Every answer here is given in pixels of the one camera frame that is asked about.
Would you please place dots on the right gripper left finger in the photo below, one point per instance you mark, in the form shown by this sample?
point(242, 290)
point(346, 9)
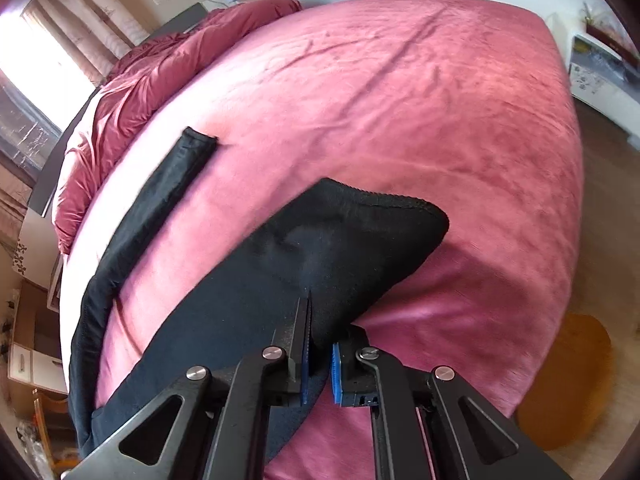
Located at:
point(210, 425)

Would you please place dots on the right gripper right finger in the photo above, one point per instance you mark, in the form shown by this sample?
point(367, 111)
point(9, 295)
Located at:
point(430, 425)

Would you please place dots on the black pants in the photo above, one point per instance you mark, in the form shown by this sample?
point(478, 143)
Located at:
point(338, 246)

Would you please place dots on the orange round rug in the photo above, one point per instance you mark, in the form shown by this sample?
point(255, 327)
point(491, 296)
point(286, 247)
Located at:
point(570, 391)

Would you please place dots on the white drawer cabinet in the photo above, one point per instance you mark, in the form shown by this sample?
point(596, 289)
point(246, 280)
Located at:
point(35, 356)

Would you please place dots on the pink bed blanket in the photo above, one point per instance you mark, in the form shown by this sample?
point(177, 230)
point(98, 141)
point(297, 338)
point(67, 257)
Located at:
point(461, 103)

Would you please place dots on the dark red duvet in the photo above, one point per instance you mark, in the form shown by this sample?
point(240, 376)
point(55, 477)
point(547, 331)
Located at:
point(141, 83)

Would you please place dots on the white floral nightstand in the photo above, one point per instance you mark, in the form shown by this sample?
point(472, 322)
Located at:
point(599, 77)

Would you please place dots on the beige striped curtain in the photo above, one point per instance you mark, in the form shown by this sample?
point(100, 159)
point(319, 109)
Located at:
point(95, 34)

